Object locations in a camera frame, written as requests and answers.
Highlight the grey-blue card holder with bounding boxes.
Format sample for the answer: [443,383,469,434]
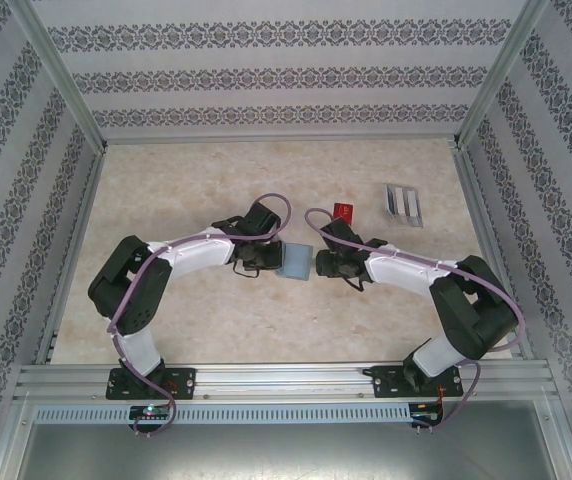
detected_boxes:
[274,241,315,283]

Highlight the red VIP card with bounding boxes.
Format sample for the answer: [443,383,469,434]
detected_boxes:
[332,202,357,224]

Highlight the clear acrylic card stand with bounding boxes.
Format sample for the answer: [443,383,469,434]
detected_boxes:
[383,183,425,230]

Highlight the grey metal sheet panel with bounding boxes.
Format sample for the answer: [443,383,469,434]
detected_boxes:
[15,422,572,480]

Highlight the aluminium back rail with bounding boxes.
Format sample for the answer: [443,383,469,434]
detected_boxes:
[101,132,460,146]

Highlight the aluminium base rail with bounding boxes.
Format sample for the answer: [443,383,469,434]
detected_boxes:
[13,360,560,401]

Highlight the aluminium side rail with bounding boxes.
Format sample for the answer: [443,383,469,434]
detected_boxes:
[453,148,537,360]
[33,149,110,365]

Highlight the grey slotted cable duct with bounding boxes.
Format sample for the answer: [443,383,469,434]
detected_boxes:
[33,403,412,425]

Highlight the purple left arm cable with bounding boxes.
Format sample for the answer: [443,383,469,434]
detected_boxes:
[107,193,295,440]

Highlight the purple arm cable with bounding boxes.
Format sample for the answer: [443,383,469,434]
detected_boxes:
[107,193,295,440]
[304,208,527,432]

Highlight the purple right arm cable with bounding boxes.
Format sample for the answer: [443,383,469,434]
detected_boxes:
[304,208,527,432]

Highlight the aluminium frame post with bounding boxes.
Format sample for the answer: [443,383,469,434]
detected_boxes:
[5,0,110,152]
[450,0,551,150]

